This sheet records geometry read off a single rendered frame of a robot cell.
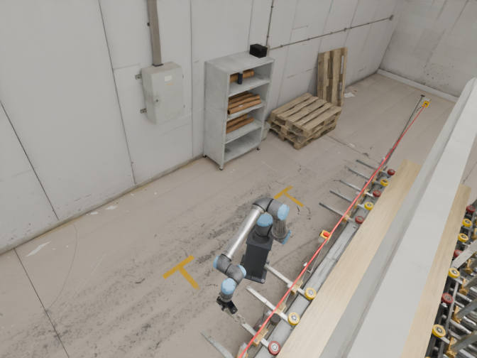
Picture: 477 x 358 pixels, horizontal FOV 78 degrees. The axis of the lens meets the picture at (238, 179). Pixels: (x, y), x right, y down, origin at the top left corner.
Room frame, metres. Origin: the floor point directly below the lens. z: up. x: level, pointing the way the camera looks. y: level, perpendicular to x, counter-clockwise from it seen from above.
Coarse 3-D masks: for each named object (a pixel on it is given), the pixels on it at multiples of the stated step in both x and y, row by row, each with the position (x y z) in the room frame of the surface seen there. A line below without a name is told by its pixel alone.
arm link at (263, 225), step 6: (264, 216) 1.87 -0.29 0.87; (270, 216) 1.87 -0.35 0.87; (258, 222) 1.79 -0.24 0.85; (264, 222) 1.79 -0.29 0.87; (270, 222) 1.79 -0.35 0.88; (258, 228) 1.78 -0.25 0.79; (264, 228) 1.76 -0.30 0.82; (270, 228) 1.75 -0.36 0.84; (258, 234) 1.77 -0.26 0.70; (264, 234) 1.76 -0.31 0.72
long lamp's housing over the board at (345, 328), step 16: (464, 96) 1.55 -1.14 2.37; (448, 128) 1.17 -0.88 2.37; (432, 160) 0.91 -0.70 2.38; (416, 192) 0.71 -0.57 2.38; (400, 208) 0.66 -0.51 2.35; (400, 224) 0.56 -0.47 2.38; (384, 240) 0.52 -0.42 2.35; (384, 256) 0.45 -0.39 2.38; (368, 272) 0.41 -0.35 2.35; (368, 288) 0.35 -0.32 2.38; (352, 304) 0.32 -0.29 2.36; (352, 320) 0.28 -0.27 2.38; (336, 336) 0.25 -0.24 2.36; (336, 352) 0.21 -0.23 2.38
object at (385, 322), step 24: (456, 120) 1.15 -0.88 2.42; (456, 144) 0.89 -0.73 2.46; (456, 168) 0.75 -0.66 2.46; (432, 192) 0.62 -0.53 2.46; (432, 216) 0.53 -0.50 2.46; (408, 240) 0.44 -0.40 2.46; (432, 240) 0.45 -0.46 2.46; (408, 264) 0.37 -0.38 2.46; (456, 264) 1.56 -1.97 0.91; (384, 288) 0.31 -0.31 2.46; (408, 288) 0.31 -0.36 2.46; (384, 312) 0.26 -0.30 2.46; (408, 312) 0.27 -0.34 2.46; (360, 336) 0.21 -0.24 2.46; (384, 336) 0.22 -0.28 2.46
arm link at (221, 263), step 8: (256, 200) 1.57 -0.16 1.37; (264, 200) 1.56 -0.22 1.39; (256, 208) 1.51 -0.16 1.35; (264, 208) 1.52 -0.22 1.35; (248, 216) 1.45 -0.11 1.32; (256, 216) 1.46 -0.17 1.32; (248, 224) 1.39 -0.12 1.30; (240, 232) 1.33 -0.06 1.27; (248, 232) 1.35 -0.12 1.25; (232, 240) 1.27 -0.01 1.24; (240, 240) 1.28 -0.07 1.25; (232, 248) 1.22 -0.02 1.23; (216, 256) 1.16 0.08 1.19; (224, 256) 1.15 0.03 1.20; (232, 256) 1.17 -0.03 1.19; (216, 264) 1.10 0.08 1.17; (224, 264) 1.10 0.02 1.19; (224, 272) 1.06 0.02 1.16
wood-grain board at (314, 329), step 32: (384, 192) 2.38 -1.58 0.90; (384, 224) 1.92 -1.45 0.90; (448, 224) 2.03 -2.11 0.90; (352, 256) 1.51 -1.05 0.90; (448, 256) 1.63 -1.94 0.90; (320, 288) 1.17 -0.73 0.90; (352, 288) 1.21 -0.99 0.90; (320, 320) 0.93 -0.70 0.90; (416, 320) 1.02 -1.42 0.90; (288, 352) 0.70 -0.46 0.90; (320, 352) 0.72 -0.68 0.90; (416, 352) 0.79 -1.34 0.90
